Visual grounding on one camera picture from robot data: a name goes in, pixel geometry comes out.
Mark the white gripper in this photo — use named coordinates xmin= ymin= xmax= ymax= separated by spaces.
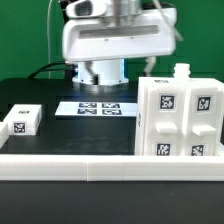
xmin=61 ymin=7 xmax=178 ymax=84

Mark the white cabinet body box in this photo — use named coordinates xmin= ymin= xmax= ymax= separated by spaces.
xmin=135 ymin=63 xmax=224 ymax=156

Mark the white cabinet door panel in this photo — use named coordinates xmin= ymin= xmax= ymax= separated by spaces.
xmin=182 ymin=84 xmax=224 ymax=156
xmin=144 ymin=85 xmax=185 ymax=156

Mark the white cabinet top block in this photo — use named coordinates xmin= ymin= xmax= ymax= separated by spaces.
xmin=4 ymin=104 xmax=42 ymax=135

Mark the white tag base sheet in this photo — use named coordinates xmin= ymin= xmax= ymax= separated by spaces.
xmin=55 ymin=101 xmax=137 ymax=117

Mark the black cable bundle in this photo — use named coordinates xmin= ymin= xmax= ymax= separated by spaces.
xmin=27 ymin=61 xmax=75 ymax=80

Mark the white U-shaped fence frame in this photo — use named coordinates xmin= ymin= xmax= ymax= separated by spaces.
xmin=0 ymin=121 xmax=224 ymax=182

